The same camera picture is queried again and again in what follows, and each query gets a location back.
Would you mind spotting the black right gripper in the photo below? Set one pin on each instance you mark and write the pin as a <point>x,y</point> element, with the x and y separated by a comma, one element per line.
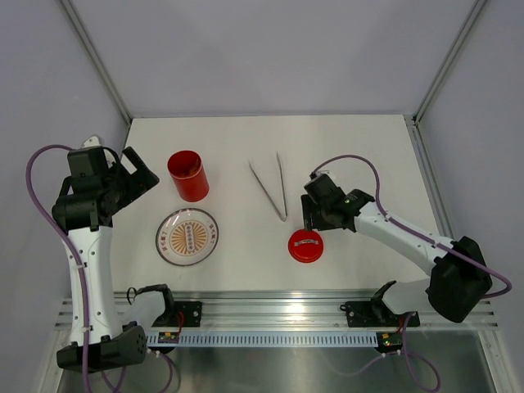
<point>309,206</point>

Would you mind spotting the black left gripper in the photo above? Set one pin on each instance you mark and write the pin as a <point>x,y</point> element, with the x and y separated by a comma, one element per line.
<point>140,181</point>

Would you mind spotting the stainless steel tongs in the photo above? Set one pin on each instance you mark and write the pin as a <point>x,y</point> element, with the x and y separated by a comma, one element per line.
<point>283,213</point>

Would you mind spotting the red round lid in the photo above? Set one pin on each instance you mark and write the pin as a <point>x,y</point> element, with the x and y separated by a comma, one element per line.
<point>305,246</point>

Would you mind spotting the orange fried chicken wing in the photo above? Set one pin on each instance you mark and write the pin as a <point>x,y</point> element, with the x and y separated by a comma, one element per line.
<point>191,170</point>

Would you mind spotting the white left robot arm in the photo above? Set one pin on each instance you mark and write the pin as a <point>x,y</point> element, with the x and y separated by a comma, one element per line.
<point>100,339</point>

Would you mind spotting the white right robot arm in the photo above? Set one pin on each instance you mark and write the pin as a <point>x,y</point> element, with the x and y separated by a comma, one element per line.
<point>220,222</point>

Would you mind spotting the red cylindrical lunch container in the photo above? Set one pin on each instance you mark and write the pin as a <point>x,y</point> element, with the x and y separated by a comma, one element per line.
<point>192,189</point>

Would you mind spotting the white plate with red print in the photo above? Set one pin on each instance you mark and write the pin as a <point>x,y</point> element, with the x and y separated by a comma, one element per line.
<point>187,237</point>

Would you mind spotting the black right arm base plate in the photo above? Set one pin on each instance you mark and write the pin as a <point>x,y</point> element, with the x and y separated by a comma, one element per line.
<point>370,314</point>

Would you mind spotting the white slotted cable duct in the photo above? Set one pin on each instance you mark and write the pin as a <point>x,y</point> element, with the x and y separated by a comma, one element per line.
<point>262,339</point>

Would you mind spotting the aluminium front rail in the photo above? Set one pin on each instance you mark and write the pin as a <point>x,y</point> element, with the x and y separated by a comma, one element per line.
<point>294,311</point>

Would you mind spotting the aluminium rail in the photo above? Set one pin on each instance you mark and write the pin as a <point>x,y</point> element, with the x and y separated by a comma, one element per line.
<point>294,311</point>
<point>429,178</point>

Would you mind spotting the aluminium right side rail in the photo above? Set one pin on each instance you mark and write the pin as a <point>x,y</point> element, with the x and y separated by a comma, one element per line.
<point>429,178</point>

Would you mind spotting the aluminium left frame post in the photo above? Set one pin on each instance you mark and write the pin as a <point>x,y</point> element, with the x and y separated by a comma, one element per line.
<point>86,41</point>

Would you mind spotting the aluminium frame post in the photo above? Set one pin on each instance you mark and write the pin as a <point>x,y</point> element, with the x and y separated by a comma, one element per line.
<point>86,41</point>
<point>452,55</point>

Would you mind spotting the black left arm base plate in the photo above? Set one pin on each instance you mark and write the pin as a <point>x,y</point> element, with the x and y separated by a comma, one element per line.
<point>188,313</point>

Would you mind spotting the aluminium right frame post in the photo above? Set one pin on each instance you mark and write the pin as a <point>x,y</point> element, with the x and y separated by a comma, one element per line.
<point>452,55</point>

